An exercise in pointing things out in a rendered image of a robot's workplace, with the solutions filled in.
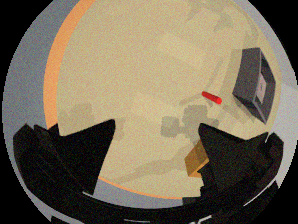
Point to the red peg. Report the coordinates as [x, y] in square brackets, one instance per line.
[215, 99]

